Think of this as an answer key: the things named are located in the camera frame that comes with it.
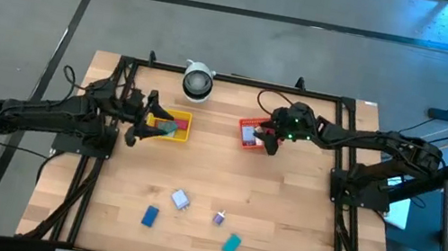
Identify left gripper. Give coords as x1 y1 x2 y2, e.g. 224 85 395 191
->
111 84 179 153

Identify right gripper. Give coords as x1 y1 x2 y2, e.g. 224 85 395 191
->
252 96 324 164

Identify teal patterned square item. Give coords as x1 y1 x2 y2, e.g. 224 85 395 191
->
157 119 180 137

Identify lavender wall charger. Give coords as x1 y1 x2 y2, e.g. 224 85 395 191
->
238 123 258 145
168 187 194 212

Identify orange plastic basket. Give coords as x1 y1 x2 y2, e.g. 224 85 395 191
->
233 112 276 155

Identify red charger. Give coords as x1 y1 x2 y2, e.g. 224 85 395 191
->
168 118 190 131

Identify yellow plastic basket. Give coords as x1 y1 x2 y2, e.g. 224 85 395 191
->
143 105 194 144

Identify purple-edged white USB cube charger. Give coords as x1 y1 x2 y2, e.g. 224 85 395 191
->
211 208 228 228

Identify teal rectangular box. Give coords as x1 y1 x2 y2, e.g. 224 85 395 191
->
220 231 244 251

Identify flat rectangular box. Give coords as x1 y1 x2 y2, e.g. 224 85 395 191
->
140 203 160 229

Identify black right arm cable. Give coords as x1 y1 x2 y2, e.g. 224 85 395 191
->
255 87 299 121

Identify black aluminium table frame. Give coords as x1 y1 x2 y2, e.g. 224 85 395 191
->
14 34 424 251

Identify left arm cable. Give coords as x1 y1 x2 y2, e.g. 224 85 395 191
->
58 63 81 93

